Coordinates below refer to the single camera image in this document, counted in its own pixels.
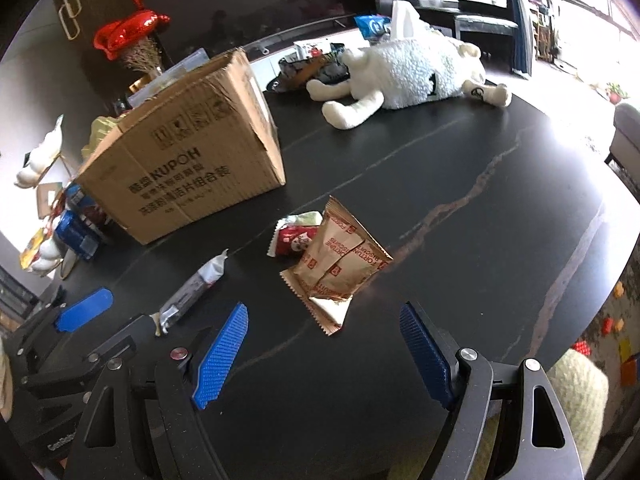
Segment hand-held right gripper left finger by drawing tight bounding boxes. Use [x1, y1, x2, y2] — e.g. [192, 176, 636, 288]
[62, 301, 250, 480]

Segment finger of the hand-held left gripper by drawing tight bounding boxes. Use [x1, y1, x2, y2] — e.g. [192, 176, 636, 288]
[22, 314, 168, 396]
[10, 287, 115, 356]

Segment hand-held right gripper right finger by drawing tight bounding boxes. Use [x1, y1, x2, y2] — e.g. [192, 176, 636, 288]
[398, 301, 583, 480]

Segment grey and white snack bar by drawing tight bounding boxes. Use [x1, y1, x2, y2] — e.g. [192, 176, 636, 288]
[152, 249, 231, 337]

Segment brown biscuit packet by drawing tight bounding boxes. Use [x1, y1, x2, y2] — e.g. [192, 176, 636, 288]
[280, 195, 394, 336]

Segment small red snack packet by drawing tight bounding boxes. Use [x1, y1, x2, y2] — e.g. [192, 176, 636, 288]
[267, 210, 325, 258]

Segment brown cardboard box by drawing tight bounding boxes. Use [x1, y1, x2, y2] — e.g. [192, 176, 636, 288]
[75, 47, 287, 246]

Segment blue soda can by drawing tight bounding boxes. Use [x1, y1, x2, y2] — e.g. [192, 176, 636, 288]
[52, 210, 101, 261]

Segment yellow snack packet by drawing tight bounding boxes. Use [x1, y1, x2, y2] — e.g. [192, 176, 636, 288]
[19, 227, 46, 268]

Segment blue snack bag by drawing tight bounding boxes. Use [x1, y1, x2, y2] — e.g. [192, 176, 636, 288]
[65, 182, 108, 231]

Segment white tiered petal snack stand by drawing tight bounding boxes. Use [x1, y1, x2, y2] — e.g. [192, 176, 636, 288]
[14, 115, 76, 281]

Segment scattered colourful toy blocks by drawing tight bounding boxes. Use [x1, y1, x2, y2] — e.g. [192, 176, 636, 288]
[570, 280, 640, 388]

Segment dried flower bouquet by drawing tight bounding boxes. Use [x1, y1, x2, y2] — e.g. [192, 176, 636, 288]
[117, 35, 163, 81]

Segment clear plastic container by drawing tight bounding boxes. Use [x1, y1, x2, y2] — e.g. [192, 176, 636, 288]
[160, 49, 211, 81]

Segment white plush sheep toy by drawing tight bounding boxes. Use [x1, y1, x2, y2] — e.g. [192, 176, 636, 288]
[306, 27, 513, 131]

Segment dark tray with small packets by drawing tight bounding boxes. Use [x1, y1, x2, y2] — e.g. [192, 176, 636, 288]
[265, 40, 353, 93]

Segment grey sofa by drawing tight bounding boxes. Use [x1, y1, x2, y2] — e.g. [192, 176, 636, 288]
[605, 102, 640, 178]

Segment black piano bench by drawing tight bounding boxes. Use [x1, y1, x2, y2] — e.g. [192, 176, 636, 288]
[452, 12, 521, 56]

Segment blue wipes packet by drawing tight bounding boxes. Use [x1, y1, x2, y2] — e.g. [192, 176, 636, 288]
[354, 14, 391, 40]

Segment white tissue pack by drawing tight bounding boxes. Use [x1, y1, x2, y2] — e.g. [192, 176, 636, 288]
[390, 0, 426, 41]

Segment black television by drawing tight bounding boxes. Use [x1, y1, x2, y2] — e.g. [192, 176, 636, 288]
[145, 0, 381, 61]

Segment blue curtain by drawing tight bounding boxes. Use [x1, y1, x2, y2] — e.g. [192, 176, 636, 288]
[505, 0, 536, 76]

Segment gold loop wall ornament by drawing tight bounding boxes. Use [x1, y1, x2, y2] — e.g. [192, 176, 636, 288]
[56, 0, 82, 38]

